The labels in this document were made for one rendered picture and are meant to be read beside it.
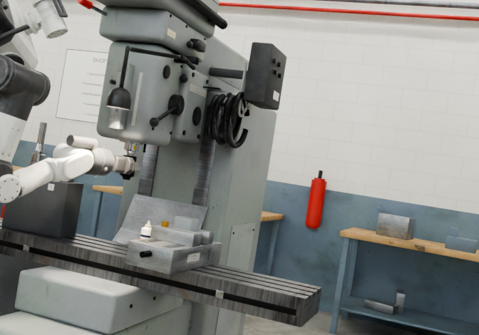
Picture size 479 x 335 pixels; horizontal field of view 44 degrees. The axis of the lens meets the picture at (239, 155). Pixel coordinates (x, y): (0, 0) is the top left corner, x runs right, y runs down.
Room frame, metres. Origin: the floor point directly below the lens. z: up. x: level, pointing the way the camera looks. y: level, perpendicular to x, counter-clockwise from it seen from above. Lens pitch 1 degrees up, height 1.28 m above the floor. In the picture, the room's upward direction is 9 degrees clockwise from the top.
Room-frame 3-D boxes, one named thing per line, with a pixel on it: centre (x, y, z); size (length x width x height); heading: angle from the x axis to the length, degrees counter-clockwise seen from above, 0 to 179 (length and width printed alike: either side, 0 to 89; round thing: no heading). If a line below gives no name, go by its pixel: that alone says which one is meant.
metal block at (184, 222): (1.90, 0.13, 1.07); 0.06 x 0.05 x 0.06; 68
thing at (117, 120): (1.87, 0.40, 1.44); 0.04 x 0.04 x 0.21; 70
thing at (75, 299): (1.98, 0.36, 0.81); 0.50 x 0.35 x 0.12; 160
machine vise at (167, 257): (1.87, 0.15, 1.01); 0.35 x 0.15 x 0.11; 158
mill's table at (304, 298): (1.95, 0.30, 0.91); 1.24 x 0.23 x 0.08; 70
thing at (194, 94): (2.16, 0.29, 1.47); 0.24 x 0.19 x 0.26; 70
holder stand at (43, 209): (2.07, 0.65, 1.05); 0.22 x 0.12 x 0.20; 79
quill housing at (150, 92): (1.98, 0.36, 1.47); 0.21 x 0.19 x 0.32; 70
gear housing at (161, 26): (2.02, 0.35, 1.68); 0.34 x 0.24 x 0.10; 160
